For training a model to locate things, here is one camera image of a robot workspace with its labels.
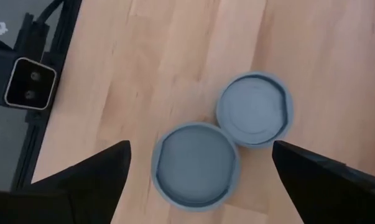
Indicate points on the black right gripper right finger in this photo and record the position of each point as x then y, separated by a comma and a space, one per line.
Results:
336, 193

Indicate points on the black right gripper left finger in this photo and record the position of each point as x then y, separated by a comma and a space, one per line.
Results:
66, 193

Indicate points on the red labelled tin can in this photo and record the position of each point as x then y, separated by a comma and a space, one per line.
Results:
254, 109

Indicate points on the silver-rimmed table-level camera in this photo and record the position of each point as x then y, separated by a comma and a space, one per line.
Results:
30, 84

